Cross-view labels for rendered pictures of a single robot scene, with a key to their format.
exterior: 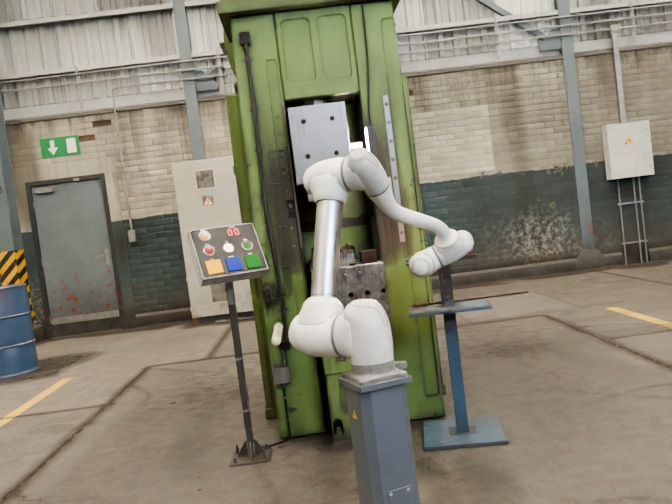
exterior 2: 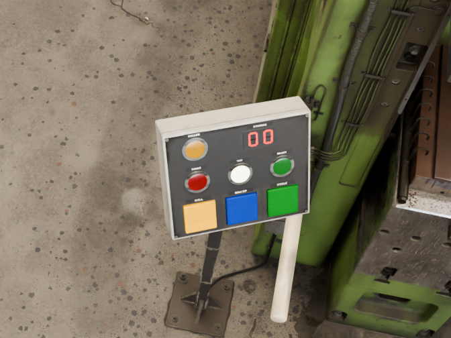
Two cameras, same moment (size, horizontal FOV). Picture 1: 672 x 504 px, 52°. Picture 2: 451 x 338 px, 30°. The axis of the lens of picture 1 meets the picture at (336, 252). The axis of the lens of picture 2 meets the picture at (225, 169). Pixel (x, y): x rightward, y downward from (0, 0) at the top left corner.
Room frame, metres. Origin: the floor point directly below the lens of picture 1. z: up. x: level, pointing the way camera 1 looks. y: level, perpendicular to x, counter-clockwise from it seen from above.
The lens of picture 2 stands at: (2.50, 0.51, 2.75)
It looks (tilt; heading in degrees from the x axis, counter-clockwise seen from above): 61 degrees down; 3
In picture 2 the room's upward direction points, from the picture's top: 11 degrees clockwise
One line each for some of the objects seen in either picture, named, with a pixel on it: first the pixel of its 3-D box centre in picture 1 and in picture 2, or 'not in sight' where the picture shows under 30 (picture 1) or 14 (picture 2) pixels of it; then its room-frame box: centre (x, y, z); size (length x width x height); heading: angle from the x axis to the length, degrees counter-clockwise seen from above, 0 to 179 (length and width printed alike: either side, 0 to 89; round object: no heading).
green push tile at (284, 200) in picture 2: (252, 261); (282, 199); (3.44, 0.42, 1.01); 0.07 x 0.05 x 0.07; 118
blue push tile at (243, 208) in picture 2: (233, 264); (241, 207); (3.39, 0.51, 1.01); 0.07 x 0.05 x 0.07; 118
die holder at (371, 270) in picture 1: (348, 302); (443, 168); (3.84, -0.04, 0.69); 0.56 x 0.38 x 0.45; 3
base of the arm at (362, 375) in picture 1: (378, 367); not in sight; (2.43, -0.10, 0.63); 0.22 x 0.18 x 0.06; 112
